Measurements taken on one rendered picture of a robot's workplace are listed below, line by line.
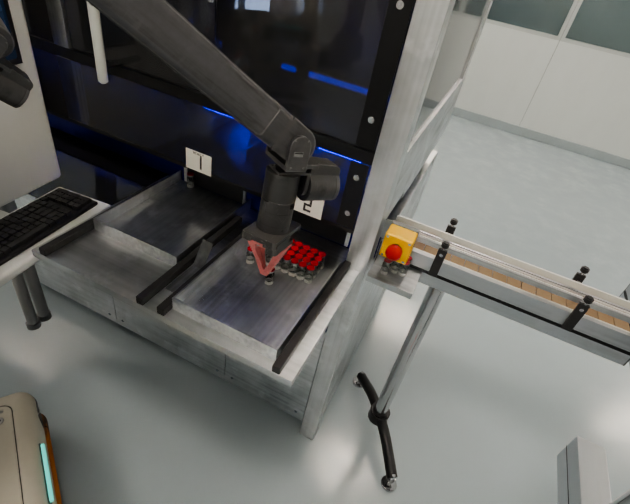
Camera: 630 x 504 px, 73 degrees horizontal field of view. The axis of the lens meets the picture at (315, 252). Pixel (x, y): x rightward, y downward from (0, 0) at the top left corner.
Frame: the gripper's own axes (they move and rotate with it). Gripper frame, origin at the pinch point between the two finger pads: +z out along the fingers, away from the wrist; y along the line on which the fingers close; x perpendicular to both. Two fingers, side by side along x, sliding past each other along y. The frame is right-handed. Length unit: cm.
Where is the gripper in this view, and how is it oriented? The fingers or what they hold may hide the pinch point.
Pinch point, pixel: (264, 270)
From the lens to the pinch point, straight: 78.7
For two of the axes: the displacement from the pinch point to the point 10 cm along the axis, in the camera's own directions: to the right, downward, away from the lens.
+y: 3.9, -3.8, 8.4
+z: -2.1, 8.5, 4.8
